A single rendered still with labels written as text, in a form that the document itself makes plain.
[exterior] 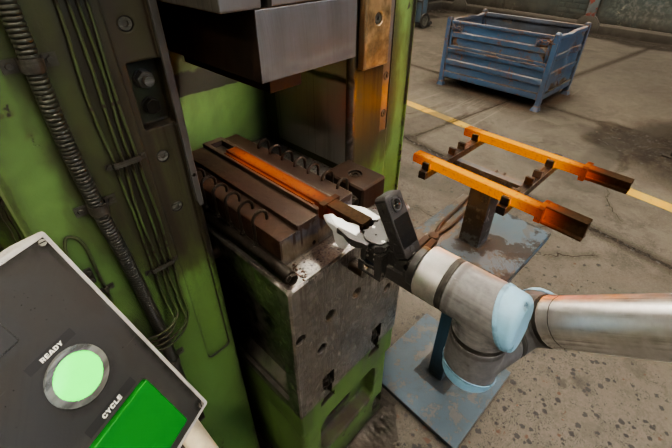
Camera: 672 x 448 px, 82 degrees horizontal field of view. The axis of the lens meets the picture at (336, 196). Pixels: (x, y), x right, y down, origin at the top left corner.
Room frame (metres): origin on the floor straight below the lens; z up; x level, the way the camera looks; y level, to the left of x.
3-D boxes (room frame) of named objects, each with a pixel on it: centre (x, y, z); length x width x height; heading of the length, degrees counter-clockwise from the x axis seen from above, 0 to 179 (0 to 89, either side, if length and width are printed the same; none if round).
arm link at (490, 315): (0.40, -0.23, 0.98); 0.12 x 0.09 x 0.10; 47
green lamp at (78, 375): (0.21, 0.25, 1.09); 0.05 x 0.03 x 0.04; 137
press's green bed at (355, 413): (0.80, 0.16, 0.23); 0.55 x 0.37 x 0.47; 47
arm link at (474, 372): (0.40, -0.24, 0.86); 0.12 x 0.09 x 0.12; 120
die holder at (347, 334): (0.80, 0.16, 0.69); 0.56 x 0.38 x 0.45; 47
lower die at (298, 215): (0.75, 0.19, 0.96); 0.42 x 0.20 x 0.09; 47
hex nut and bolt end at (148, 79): (0.57, 0.28, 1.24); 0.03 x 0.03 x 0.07; 47
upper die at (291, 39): (0.75, 0.19, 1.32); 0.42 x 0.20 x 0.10; 47
